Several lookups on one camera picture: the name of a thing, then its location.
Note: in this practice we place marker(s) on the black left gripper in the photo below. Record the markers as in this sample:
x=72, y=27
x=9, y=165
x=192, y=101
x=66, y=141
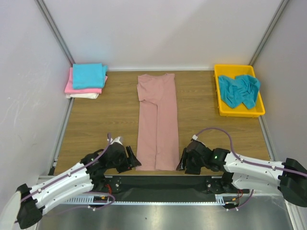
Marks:
x=131, y=162

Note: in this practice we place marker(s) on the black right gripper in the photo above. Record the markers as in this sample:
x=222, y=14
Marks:
x=186, y=159

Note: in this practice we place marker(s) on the dusty pink t shirt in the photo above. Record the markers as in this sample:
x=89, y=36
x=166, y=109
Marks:
x=158, y=141

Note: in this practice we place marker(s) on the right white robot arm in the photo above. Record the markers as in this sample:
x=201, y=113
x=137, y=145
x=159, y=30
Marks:
x=244, y=174

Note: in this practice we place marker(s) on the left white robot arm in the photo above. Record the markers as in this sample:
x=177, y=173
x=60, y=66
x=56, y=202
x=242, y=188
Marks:
x=85, y=176

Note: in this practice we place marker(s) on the folded white t shirt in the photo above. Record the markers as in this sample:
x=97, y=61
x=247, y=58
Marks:
x=83, y=95

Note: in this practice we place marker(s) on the folded pink t shirt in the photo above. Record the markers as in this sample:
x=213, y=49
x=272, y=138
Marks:
x=69, y=89

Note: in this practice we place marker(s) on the teal crumpled t shirt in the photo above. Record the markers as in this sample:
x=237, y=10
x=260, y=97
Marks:
x=243, y=89

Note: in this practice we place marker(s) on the folded teal t shirt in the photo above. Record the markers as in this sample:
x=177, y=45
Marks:
x=88, y=76

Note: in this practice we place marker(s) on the yellow plastic bin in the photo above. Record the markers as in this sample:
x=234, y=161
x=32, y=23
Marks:
x=241, y=111

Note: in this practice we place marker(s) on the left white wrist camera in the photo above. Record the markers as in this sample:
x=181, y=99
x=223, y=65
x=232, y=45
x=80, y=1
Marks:
x=118, y=140

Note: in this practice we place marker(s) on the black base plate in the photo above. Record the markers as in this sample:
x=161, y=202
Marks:
x=182, y=188

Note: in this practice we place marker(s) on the grey slotted cable duct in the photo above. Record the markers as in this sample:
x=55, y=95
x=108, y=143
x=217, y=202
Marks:
x=90, y=199

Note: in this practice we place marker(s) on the aluminium frame rail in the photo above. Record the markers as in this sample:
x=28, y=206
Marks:
x=55, y=30

